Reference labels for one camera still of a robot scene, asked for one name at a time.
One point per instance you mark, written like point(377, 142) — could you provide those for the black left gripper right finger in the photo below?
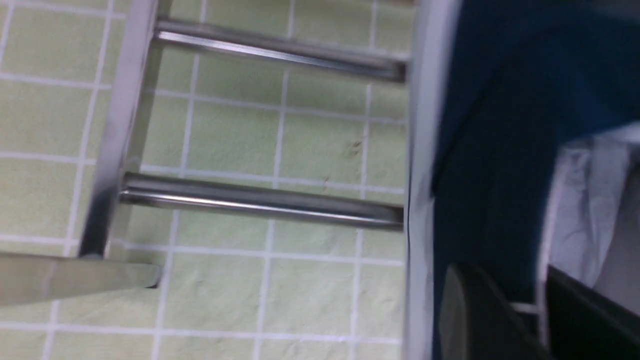
point(584, 325)

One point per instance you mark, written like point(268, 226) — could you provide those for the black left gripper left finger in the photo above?
point(477, 323)

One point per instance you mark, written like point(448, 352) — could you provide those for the navy canvas sneaker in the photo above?
point(536, 159)

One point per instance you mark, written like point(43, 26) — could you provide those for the stainless steel shoe rack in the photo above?
point(119, 183)

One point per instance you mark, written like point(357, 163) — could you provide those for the green checkered floor cloth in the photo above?
point(235, 288)

